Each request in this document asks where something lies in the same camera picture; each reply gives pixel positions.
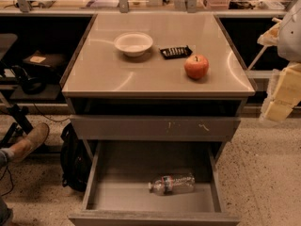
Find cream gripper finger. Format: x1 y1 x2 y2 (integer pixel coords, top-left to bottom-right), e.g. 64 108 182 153
261 62 301 122
257 18 282 46

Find clear plastic water bottle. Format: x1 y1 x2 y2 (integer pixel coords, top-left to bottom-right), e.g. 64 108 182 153
148 173 195 196

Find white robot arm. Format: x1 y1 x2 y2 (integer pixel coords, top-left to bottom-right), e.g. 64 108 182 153
257 0 301 122

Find grey drawer cabinet with counter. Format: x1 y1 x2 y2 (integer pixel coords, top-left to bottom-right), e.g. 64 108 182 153
59 12 258 143

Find open grey middle drawer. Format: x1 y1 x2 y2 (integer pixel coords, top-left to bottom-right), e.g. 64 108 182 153
69 141 239 226

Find closed grey top drawer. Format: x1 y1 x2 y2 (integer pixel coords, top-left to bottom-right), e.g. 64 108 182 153
71 115 240 141

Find red apple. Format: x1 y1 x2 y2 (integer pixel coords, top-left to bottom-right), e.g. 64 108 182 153
184 55 209 80

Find white bowl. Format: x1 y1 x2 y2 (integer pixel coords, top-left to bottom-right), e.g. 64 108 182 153
114 32 153 57

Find black backpack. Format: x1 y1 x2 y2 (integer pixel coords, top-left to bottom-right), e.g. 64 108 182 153
60 123 92 192

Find black box with label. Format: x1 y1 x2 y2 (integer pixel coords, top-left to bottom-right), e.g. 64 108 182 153
23 51 68 71

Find black headphones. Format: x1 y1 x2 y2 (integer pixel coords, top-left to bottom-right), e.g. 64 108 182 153
12 65 46 95

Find black tripod stand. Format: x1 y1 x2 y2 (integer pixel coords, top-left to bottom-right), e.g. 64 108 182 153
0 92 33 148

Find tan slip-on shoe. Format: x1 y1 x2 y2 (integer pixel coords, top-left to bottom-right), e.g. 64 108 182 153
10 122 50 162

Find blue jeans leg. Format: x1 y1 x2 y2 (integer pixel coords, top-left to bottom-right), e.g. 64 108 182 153
0 148 14 169

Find white-handled stick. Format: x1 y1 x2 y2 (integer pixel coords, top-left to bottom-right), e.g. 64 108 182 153
247 45 268 71

